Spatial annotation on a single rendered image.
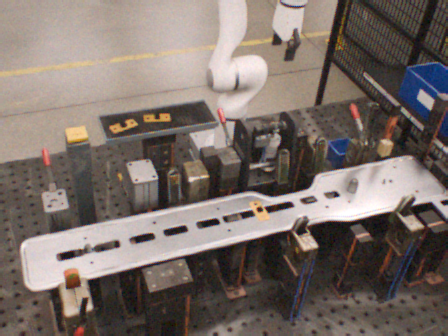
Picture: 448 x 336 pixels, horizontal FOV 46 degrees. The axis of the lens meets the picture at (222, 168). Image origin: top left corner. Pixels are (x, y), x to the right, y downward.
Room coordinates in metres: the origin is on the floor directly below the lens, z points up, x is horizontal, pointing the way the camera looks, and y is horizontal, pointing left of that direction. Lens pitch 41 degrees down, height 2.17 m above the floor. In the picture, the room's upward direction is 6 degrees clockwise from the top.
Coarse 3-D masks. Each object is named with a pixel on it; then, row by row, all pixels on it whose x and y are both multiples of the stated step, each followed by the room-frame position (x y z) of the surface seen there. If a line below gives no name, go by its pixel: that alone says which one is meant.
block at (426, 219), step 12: (420, 216) 1.26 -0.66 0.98; (432, 216) 1.26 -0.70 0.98; (432, 228) 1.20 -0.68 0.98; (444, 228) 1.21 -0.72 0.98; (420, 240) 1.21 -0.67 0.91; (432, 240) 1.19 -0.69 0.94; (420, 252) 1.20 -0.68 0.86; (432, 252) 1.22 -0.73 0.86; (420, 264) 1.20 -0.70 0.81; (408, 276) 1.21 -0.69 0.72; (420, 276) 1.21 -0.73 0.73
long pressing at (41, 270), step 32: (384, 160) 1.50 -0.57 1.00; (416, 160) 1.53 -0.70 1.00; (256, 192) 1.26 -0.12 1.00; (320, 192) 1.30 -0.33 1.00; (384, 192) 1.33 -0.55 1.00; (416, 192) 1.35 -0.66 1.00; (96, 224) 1.05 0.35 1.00; (128, 224) 1.07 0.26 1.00; (160, 224) 1.08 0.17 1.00; (192, 224) 1.10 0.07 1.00; (224, 224) 1.11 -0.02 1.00; (256, 224) 1.12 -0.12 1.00; (288, 224) 1.14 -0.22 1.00; (32, 256) 0.92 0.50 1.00; (96, 256) 0.94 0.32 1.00; (128, 256) 0.95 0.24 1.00; (160, 256) 0.96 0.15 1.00; (32, 288) 0.82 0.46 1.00
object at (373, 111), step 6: (372, 102) 1.54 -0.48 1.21; (366, 108) 1.53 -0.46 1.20; (372, 108) 1.52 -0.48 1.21; (378, 108) 1.50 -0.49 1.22; (366, 114) 1.52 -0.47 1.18; (372, 114) 1.52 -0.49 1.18; (378, 114) 1.49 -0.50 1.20; (366, 120) 1.51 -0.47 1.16; (372, 120) 1.52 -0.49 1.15; (366, 126) 1.50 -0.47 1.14; (372, 126) 1.52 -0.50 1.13; (366, 132) 1.50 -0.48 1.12; (372, 132) 1.51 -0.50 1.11; (372, 138) 1.51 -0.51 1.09
